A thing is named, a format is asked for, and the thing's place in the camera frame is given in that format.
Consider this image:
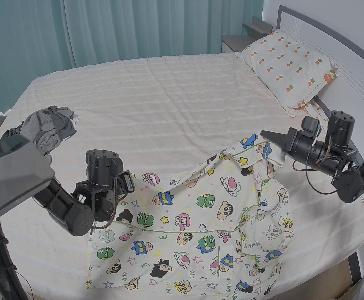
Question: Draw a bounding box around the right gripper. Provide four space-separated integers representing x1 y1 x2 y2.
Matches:
281 127 328 169

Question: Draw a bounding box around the white printed pyjama top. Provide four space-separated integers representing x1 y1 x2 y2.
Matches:
85 132 292 297

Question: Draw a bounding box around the bed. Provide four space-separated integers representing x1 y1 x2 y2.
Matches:
0 5 364 300

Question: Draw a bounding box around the pile of clothes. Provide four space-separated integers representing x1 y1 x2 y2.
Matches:
1 106 78 165

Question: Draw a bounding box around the white printed pillow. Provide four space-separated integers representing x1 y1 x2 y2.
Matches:
239 29 340 118

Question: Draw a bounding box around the grey bedside table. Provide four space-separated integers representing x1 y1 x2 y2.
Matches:
222 16 273 54

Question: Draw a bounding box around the pale wooden bedside table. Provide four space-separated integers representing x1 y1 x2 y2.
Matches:
341 278 364 300

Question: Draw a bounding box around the blue-green curtain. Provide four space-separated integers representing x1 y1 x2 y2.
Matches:
0 0 265 120

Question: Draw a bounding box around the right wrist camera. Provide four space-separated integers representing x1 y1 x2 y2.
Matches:
301 116 322 139

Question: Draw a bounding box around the black cable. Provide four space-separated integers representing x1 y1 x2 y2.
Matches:
293 160 342 195

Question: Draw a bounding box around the thin brown cable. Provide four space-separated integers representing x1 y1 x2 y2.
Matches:
13 269 36 300

